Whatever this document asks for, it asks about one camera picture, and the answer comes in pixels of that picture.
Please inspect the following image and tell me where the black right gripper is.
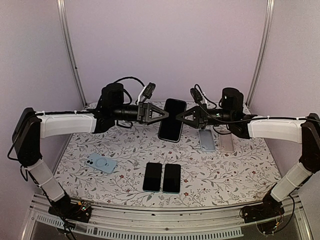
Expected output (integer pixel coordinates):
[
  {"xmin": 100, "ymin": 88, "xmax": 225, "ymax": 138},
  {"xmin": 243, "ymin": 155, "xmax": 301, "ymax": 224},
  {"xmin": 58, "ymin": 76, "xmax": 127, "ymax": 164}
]
[{"xmin": 176, "ymin": 103, "xmax": 234, "ymax": 130}]

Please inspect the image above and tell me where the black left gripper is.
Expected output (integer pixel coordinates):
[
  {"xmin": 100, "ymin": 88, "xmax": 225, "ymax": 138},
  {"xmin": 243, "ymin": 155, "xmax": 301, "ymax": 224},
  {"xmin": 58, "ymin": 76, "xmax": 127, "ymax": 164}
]
[{"xmin": 112, "ymin": 101, "xmax": 170, "ymax": 125}]

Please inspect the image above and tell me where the black cased phone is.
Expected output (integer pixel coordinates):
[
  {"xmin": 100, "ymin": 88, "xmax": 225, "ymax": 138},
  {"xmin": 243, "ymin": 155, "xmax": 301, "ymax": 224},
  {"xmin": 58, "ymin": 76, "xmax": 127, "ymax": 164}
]
[{"xmin": 157, "ymin": 98, "xmax": 187, "ymax": 143}]

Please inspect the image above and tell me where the light blue case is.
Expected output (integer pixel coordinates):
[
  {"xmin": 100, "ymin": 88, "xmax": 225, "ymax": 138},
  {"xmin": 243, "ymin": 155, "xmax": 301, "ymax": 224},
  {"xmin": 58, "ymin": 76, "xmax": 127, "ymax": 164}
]
[{"xmin": 198, "ymin": 129, "xmax": 216, "ymax": 153}]

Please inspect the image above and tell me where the white phone case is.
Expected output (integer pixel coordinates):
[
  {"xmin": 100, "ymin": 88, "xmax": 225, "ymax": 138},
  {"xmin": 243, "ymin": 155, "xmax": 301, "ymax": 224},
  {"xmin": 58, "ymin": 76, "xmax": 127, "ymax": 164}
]
[{"xmin": 219, "ymin": 132, "xmax": 235, "ymax": 153}]

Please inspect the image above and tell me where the phone with dark screen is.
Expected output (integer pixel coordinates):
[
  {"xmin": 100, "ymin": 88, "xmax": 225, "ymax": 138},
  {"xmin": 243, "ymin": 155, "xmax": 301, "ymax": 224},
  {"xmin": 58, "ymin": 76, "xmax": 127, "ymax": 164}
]
[{"xmin": 162, "ymin": 164, "xmax": 181, "ymax": 194}]

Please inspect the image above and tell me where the bare phone dark screen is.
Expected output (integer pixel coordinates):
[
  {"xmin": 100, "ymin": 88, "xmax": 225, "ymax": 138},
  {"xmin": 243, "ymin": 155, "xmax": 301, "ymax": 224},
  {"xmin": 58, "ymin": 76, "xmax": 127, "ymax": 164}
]
[{"xmin": 142, "ymin": 162, "xmax": 163, "ymax": 192}]

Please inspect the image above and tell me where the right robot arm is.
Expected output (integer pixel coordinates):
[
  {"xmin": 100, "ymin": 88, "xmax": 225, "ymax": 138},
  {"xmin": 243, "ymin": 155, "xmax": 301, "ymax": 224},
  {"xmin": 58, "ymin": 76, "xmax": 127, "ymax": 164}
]
[{"xmin": 176, "ymin": 87, "xmax": 320, "ymax": 218}]

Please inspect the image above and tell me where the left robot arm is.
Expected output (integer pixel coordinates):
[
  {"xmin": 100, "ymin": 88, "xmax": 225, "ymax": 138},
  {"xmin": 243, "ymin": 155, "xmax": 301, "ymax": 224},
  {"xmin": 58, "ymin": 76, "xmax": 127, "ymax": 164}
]
[{"xmin": 7, "ymin": 82, "xmax": 169, "ymax": 217}]

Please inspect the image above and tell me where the light blue cased phone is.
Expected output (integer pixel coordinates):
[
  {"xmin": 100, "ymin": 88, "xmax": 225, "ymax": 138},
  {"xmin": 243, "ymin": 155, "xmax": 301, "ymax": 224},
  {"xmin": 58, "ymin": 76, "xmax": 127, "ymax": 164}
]
[{"xmin": 85, "ymin": 153, "xmax": 117, "ymax": 174}]

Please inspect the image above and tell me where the floral table mat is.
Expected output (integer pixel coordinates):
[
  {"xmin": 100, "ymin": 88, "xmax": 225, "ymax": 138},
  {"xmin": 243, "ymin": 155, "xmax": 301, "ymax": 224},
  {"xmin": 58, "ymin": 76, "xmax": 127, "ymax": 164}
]
[{"xmin": 54, "ymin": 124, "xmax": 281, "ymax": 208}]

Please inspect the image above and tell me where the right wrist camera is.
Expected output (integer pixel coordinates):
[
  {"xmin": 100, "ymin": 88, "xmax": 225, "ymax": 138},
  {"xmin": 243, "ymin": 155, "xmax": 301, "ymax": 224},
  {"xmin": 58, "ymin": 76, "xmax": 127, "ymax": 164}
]
[{"xmin": 190, "ymin": 83, "xmax": 208, "ymax": 105}]

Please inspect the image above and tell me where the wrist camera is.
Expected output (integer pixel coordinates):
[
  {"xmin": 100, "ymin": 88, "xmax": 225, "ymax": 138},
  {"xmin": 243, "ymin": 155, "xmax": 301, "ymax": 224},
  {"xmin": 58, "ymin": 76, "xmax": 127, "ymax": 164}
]
[
  {"xmin": 135, "ymin": 82, "xmax": 156, "ymax": 105},
  {"xmin": 190, "ymin": 83, "xmax": 208, "ymax": 105}
]

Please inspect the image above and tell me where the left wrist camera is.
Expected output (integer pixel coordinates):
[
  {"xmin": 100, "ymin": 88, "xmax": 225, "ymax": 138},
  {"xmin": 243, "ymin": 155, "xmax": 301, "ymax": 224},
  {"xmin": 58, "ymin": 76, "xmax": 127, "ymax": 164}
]
[{"xmin": 135, "ymin": 82, "xmax": 156, "ymax": 105}]

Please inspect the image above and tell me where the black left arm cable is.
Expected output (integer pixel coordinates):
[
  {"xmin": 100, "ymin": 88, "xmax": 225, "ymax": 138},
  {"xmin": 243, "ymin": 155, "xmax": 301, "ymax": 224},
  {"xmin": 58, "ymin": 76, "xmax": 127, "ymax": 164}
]
[{"xmin": 109, "ymin": 76, "xmax": 147, "ymax": 88}]

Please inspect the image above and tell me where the aluminium front rail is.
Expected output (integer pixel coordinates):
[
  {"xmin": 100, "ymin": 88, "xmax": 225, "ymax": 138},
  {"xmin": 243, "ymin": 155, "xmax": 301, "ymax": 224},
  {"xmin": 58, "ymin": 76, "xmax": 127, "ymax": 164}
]
[{"xmin": 21, "ymin": 194, "xmax": 313, "ymax": 240}]

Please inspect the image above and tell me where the aluminium right corner post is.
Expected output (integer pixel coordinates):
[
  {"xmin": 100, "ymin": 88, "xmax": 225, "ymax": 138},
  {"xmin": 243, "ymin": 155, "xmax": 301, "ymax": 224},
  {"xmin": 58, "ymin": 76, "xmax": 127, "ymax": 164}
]
[{"xmin": 245, "ymin": 0, "xmax": 275, "ymax": 108}]

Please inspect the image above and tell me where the aluminium corner post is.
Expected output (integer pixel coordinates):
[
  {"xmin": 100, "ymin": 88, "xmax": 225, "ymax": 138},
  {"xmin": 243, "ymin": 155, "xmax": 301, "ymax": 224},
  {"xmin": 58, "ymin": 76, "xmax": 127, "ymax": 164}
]
[
  {"xmin": 56, "ymin": 0, "xmax": 88, "ymax": 107},
  {"xmin": 245, "ymin": 0, "xmax": 275, "ymax": 108}
]

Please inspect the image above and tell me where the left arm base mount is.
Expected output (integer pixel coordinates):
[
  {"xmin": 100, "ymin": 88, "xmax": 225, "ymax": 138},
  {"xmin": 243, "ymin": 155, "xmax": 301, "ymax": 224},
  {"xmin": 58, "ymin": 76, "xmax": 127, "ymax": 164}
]
[{"xmin": 48, "ymin": 199, "xmax": 92, "ymax": 223}]

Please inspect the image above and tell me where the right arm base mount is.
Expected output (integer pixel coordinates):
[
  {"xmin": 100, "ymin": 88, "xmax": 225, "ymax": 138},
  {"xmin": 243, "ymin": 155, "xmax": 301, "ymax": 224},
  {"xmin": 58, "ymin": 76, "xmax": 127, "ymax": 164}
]
[{"xmin": 239, "ymin": 202, "xmax": 285, "ymax": 235}]

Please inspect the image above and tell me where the aluminium left corner post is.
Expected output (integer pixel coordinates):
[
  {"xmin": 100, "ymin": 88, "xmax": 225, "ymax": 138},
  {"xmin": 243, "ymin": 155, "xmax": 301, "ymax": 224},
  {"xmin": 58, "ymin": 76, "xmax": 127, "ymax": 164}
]
[{"xmin": 56, "ymin": 0, "xmax": 88, "ymax": 107}]

